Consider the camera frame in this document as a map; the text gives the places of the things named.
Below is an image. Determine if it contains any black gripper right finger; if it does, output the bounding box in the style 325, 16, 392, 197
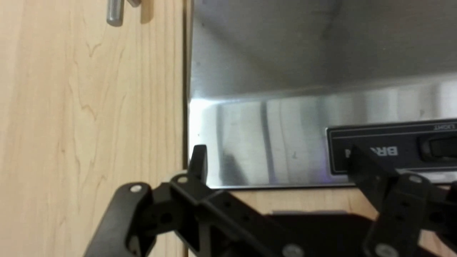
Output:
347, 144, 457, 257

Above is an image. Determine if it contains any stainless steel range hood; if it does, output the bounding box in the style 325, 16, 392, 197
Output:
185, 0, 457, 190

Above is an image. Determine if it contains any silver cabinet bar handle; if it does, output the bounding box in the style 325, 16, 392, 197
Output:
104, 0, 144, 29

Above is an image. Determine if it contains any black hood control panel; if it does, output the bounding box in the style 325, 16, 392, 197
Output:
325, 119, 457, 176

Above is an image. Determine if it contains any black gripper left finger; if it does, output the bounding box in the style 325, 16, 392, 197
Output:
84, 144, 305, 257

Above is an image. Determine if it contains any black hood rocker switch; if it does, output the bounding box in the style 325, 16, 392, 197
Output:
418, 134, 457, 162

